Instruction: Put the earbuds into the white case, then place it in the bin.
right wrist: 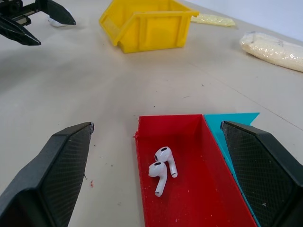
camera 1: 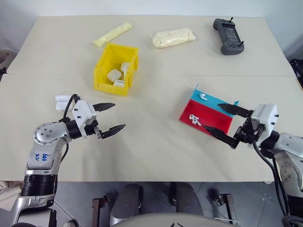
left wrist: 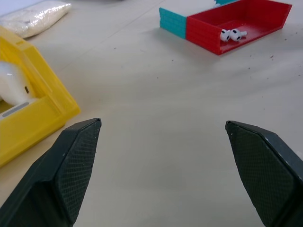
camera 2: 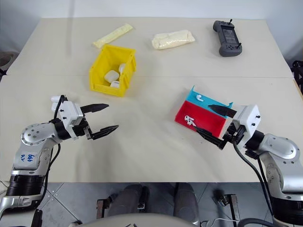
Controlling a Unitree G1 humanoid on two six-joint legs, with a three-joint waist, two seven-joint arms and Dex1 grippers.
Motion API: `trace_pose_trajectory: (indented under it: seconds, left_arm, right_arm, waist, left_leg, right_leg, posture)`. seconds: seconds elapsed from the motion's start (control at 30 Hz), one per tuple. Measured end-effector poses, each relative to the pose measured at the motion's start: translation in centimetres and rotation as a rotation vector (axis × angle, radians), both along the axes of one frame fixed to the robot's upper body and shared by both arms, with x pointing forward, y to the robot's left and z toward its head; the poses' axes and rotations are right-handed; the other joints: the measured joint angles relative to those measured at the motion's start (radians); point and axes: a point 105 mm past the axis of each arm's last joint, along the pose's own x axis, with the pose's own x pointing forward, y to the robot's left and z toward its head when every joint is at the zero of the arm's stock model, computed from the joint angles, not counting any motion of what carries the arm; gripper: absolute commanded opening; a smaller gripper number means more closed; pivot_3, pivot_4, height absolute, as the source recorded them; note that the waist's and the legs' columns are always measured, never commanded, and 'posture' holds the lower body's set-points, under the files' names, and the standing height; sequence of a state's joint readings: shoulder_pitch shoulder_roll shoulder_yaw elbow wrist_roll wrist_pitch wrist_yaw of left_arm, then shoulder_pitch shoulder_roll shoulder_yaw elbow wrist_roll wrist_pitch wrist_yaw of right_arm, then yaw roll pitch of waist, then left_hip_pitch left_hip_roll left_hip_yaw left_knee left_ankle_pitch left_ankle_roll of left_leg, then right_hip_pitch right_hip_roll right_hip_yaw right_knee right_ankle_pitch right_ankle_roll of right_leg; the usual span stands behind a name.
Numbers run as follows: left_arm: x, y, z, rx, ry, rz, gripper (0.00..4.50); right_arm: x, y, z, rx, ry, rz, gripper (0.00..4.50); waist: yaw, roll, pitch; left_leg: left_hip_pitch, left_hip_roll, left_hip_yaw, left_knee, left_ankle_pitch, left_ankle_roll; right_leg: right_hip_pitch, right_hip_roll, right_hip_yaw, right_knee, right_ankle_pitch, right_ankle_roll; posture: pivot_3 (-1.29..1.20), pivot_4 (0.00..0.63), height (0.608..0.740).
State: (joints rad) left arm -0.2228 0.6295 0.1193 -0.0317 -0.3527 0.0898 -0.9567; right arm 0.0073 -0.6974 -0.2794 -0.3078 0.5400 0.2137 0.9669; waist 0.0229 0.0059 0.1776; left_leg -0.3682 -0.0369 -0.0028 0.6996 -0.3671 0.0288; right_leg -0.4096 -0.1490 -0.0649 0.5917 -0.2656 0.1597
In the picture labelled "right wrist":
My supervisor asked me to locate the white object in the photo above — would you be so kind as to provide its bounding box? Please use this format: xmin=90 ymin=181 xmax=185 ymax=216
xmin=46 ymin=8 xmax=71 ymax=28

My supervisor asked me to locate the pale yellow grain bag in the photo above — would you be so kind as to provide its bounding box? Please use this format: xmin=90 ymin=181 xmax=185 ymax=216
xmin=190 ymin=13 xmax=236 ymax=27

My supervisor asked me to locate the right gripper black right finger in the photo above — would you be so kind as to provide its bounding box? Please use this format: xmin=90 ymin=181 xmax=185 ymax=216
xmin=220 ymin=120 xmax=303 ymax=227

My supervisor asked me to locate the red rectangular tray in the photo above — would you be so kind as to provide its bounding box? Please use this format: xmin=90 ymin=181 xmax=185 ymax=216
xmin=132 ymin=114 xmax=258 ymax=227

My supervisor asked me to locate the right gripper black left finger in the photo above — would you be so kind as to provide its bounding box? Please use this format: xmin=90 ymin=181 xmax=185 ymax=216
xmin=0 ymin=122 xmax=95 ymax=227

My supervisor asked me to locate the yellow plastic bin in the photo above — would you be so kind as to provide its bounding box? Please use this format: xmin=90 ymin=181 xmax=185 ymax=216
xmin=98 ymin=0 xmax=200 ymax=54

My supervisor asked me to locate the white grain bag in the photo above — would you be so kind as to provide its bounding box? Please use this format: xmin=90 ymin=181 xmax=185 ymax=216
xmin=239 ymin=31 xmax=303 ymax=73

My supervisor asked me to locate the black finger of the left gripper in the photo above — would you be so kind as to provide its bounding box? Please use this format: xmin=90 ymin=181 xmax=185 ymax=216
xmin=35 ymin=0 xmax=77 ymax=26
xmin=0 ymin=15 xmax=42 ymax=46

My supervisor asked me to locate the teal rectangular tray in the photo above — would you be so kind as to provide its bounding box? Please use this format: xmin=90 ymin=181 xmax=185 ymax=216
xmin=203 ymin=112 xmax=262 ymax=227

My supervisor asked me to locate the white wireless earbud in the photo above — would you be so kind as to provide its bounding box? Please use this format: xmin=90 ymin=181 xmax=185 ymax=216
xmin=154 ymin=146 xmax=178 ymax=178
xmin=148 ymin=161 xmax=168 ymax=197

